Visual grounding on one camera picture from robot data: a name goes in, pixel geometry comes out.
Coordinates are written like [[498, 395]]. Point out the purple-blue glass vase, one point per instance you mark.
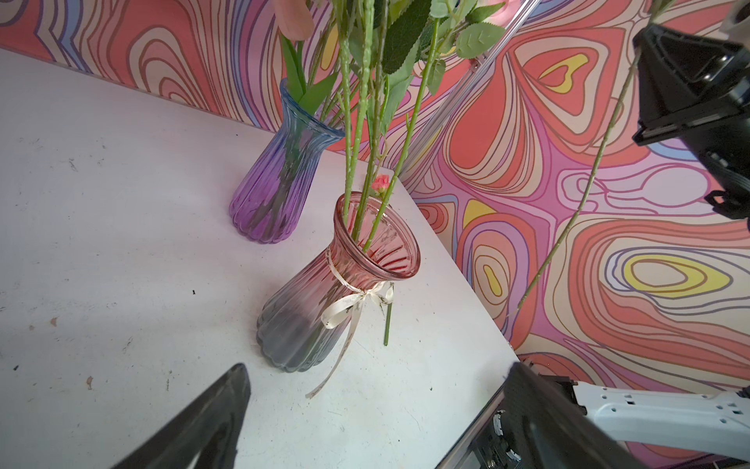
[[267, 205]]

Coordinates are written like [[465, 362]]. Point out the single pink bud stem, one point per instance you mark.
[[306, 30]]

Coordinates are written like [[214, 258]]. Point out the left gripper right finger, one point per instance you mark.
[[547, 431]]

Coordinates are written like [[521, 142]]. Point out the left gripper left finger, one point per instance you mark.
[[205, 434]]

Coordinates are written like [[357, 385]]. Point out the magenta rose stem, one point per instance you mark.
[[468, 29]]

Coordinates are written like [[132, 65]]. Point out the red-grey glass vase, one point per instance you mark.
[[321, 305]]

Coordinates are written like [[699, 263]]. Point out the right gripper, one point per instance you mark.
[[698, 87]]

